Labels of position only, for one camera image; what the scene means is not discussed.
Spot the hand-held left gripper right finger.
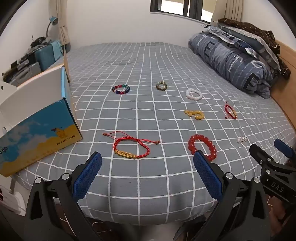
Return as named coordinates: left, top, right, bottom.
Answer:
left=192, top=150, right=271, bottom=241

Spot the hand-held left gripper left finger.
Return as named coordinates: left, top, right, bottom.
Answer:
left=24, top=151, right=121, bottom=241

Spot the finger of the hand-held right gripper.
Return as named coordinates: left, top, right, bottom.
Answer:
left=249, top=143, right=278, bottom=168
left=274, top=138, right=293, bottom=161

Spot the blue and yellow cardboard box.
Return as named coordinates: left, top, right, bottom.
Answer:
left=0, top=66, right=84, bottom=178

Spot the wooden headboard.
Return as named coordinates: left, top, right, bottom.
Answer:
left=269, top=39, right=296, bottom=131

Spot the folded blue grey quilt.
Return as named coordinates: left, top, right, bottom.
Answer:
left=188, top=31, right=274, bottom=99

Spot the light wooden panel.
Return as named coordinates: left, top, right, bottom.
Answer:
left=63, top=43, right=77, bottom=122

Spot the stack of pillows and blanket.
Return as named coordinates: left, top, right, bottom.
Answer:
left=217, top=18, right=292, bottom=80

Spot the grey storage case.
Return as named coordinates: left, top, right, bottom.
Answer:
left=9, top=61, right=42, bottom=86

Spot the grey checked bed sheet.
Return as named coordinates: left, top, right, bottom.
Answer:
left=11, top=42, right=292, bottom=226

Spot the teal suitcase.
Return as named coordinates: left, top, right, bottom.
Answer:
left=35, top=41, right=63, bottom=73

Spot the dark clutter pile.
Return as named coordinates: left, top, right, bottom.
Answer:
left=30, top=36, right=51, bottom=49

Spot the beige curtain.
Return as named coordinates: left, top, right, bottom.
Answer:
left=49, top=0, right=71, bottom=51
left=209, top=0, right=244, bottom=25

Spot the blue desk lamp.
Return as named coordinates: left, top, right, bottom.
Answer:
left=45, top=16, right=59, bottom=39

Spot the dark framed window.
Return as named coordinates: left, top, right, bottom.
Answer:
left=150, top=0, right=217, bottom=19

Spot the red bead bracelet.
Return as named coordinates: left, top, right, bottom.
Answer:
left=188, top=134, right=217, bottom=162

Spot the large red cord bracelet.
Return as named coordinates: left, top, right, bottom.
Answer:
left=103, top=131, right=161, bottom=160

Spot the small red cord bracelet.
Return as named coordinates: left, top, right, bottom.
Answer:
left=224, top=101, right=238, bottom=120

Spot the yellow bead bracelet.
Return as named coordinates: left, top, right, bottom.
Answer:
left=184, top=110, right=205, bottom=120

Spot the pale pink bead bracelet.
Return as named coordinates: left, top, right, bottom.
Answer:
left=186, top=88, right=202, bottom=101

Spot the multicolour bead bracelet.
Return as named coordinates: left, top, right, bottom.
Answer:
left=112, top=84, right=131, bottom=95

